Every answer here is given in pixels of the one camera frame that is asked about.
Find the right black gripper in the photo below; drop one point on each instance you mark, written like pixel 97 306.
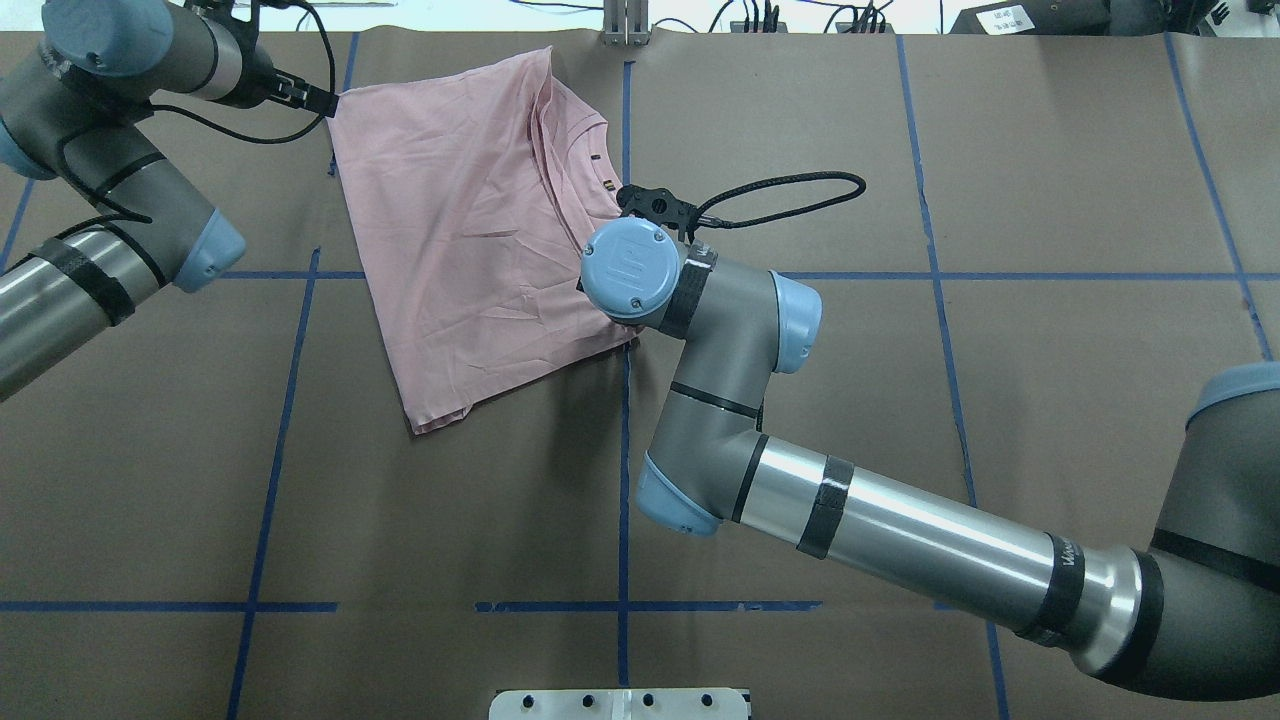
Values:
pixel 580 285

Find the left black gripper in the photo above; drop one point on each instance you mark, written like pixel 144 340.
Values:
pixel 262 80

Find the pink Snoopy t-shirt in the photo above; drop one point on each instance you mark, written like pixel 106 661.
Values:
pixel 471 198

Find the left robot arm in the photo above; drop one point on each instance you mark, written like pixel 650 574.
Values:
pixel 72 111

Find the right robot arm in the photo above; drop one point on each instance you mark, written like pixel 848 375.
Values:
pixel 1190 617

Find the black device with label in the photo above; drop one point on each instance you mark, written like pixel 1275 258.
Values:
pixel 1062 18

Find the aluminium frame post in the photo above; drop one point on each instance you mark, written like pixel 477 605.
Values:
pixel 626 23

